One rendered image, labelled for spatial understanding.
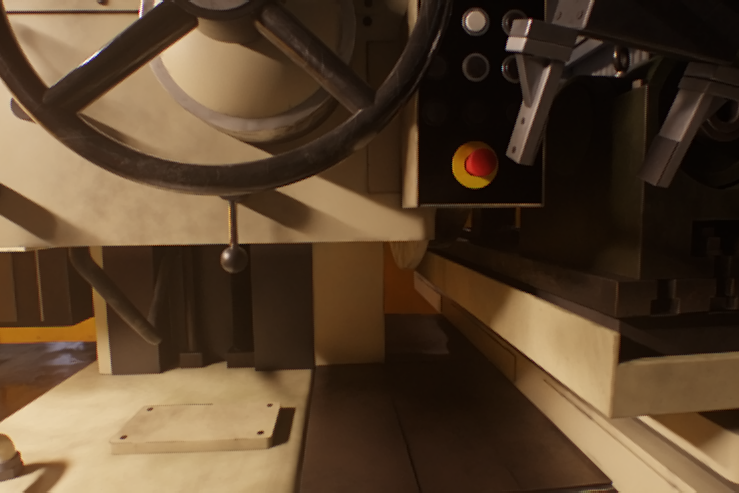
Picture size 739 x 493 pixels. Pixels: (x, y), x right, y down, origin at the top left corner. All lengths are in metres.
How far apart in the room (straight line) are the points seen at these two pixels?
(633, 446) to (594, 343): 0.32
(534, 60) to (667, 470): 0.62
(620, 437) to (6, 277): 1.59
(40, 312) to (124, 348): 0.27
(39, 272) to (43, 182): 0.85
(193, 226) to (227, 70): 0.22
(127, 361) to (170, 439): 0.50
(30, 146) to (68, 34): 0.15
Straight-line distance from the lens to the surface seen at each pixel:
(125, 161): 0.35
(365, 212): 0.55
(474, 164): 0.44
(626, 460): 0.84
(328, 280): 1.22
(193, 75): 0.48
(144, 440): 1.00
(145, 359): 1.40
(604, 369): 0.54
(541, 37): 0.34
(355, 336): 1.26
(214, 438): 0.95
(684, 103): 0.44
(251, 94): 0.46
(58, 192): 0.66
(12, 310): 1.57
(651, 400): 0.57
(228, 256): 0.52
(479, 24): 0.51
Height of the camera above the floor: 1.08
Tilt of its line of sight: 5 degrees down
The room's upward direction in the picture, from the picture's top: 1 degrees counter-clockwise
